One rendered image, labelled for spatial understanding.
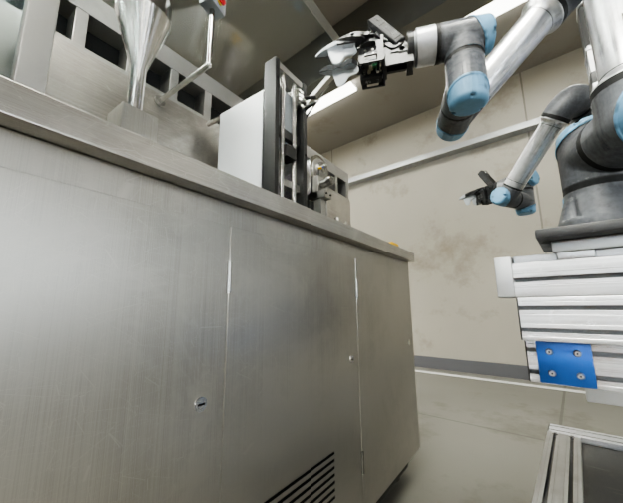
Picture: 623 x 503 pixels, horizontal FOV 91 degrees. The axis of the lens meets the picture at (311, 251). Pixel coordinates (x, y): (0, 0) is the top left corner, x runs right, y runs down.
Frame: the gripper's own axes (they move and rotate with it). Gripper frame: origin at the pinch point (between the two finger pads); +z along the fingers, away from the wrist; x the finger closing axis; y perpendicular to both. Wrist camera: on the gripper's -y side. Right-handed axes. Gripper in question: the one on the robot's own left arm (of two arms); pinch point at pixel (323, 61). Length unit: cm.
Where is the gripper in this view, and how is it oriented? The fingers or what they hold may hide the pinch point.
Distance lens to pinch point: 85.1
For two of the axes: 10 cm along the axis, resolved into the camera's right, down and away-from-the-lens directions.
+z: -9.7, 0.5, 2.4
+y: -0.2, 9.5, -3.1
